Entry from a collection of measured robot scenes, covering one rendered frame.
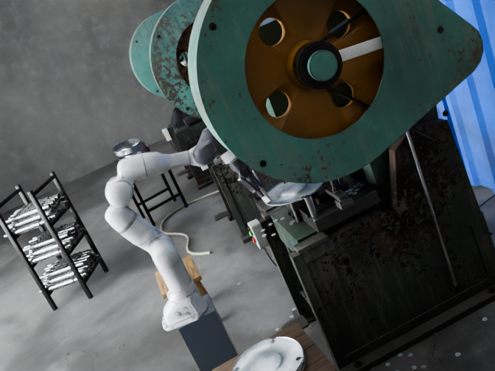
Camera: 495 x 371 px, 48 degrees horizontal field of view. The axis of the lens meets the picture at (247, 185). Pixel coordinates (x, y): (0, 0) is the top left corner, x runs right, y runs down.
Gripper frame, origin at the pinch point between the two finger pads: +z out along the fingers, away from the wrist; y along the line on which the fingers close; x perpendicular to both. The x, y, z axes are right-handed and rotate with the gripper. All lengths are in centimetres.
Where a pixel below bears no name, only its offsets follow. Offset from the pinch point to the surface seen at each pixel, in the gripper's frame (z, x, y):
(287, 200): 7.1, 9.0, 0.9
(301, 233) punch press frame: 21.2, 8.1, 6.7
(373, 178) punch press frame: 22.1, 38.7, -16.7
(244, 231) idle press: 39, -123, -112
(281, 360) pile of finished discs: 46, 0, 54
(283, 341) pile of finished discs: 45, -4, 44
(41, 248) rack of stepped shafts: -46, -236, -48
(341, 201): 19.0, 29.4, 0.0
